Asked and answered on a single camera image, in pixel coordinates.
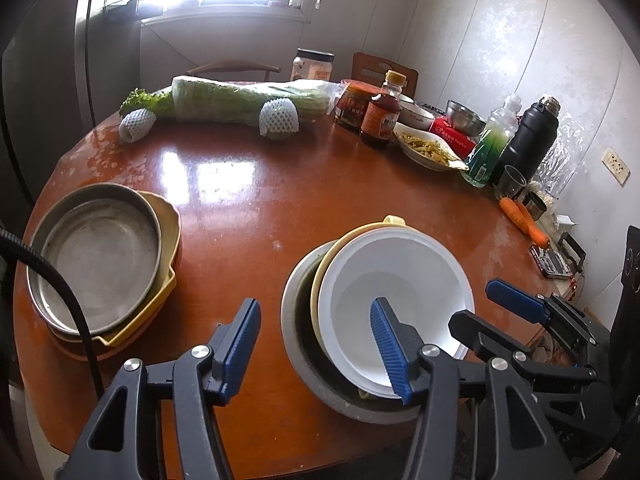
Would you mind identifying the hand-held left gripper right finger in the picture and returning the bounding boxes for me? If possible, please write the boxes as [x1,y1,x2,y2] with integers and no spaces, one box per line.
[370,297,576,480]

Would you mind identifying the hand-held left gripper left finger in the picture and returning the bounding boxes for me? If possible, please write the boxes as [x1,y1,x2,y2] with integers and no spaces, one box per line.
[54,297,262,480]

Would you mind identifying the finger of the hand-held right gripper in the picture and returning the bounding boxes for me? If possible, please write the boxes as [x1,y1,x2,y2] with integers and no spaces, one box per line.
[486,279,613,348]
[448,310,598,386]

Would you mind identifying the red bowl white inside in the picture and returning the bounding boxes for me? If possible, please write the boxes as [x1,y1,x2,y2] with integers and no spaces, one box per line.
[317,227,476,390]

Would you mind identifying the large stainless steel bowl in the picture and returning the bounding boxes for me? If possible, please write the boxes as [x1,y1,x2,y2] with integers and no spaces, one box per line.
[281,240,426,423]

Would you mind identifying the yellow bowl with handle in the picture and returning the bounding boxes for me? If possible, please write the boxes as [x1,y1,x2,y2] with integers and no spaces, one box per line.
[310,214,408,401]

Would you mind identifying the yellow shell-shaped plate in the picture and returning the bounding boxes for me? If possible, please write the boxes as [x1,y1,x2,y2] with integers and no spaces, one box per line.
[50,190,182,348]

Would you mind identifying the pink animal-shaped plate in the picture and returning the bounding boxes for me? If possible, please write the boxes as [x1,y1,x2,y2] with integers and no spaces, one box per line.
[47,245,183,363]

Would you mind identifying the round stainless steel plate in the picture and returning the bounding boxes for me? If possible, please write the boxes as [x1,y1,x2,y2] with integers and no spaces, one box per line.
[26,183,162,337]

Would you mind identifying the small digital scale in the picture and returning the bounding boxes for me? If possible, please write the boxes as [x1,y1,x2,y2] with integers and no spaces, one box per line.
[530,244,573,278]

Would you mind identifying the black metal stand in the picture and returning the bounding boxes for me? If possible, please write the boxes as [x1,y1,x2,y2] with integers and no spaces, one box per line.
[557,232,587,273]

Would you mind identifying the small steel cup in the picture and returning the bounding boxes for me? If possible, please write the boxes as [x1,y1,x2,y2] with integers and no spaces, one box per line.
[520,191,548,222]

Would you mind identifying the dark printed cloth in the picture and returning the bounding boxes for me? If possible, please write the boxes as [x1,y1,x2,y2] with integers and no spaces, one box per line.
[612,225,640,341]

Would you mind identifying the clear glass cup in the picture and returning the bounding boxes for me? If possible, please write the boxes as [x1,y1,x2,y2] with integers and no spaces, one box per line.
[495,165,527,201]

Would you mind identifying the clear plastic bag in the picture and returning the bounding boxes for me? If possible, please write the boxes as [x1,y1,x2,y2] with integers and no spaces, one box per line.
[537,110,591,196]

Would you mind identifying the green dish soap bottle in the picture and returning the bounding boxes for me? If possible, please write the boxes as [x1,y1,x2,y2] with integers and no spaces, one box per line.
[460,94,523,189]

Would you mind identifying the black thermos flask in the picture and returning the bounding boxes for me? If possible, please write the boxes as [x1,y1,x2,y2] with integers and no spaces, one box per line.
[492,94,560,188]

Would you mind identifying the white plate of food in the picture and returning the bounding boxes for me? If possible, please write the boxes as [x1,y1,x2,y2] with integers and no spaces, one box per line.
[392,124,470,172]

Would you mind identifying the red tissue box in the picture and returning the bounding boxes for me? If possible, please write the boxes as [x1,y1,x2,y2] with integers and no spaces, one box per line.
[429,116,478,158]

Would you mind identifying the small stainless steel bowl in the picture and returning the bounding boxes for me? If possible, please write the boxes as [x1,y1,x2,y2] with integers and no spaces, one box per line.
[445,99,487,136]

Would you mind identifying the white ceramic bowl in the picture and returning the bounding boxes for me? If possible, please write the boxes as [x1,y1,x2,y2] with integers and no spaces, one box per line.
[397,94,436,131]

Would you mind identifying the brown sauce bottle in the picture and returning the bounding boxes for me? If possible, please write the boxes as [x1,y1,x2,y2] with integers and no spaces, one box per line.
[360,70,407,151]

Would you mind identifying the fruit in white foam net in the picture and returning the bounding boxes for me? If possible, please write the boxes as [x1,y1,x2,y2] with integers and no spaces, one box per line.
[258,98,301,140]
[118,108,157,144]

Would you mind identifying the red sauce jar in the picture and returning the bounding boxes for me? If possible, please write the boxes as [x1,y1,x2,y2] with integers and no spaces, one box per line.
[334,80,378,133]

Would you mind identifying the wrapped napa cabbage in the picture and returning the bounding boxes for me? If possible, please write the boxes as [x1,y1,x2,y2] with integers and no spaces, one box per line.
[171,75,341,125]

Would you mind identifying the green leaf lettuce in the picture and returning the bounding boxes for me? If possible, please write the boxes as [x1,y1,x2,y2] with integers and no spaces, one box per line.
[119,87,175,121]

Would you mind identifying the wooden chair with flat back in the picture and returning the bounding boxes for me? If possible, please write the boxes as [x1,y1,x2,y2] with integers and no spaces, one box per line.
[351,52,419,98]

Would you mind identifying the wooden armchair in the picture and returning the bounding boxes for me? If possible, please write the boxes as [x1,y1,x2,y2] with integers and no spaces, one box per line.
[186,60,282,81]

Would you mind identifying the clear jar with black lid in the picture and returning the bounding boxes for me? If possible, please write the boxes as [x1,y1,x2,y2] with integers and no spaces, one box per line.
[291,48,335,82]

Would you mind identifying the grey refrigerator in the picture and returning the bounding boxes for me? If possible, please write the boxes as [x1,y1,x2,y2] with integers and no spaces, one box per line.
[0,0,146,211]

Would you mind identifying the white wall socket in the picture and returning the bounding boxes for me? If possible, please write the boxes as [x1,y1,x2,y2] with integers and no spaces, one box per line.
[602,147,632,186]

